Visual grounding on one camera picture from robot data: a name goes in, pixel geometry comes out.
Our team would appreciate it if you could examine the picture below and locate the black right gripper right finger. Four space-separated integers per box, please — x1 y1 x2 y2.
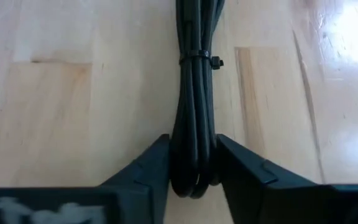
216 133 319 224

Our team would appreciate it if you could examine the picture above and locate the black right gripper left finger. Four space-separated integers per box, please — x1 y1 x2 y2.
99 133 171 224

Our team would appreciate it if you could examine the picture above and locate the black cable with zip tie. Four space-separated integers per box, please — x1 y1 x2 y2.
169 0 226 199

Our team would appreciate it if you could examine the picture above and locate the black zip tie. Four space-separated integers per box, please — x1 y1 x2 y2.
178 49 225 70

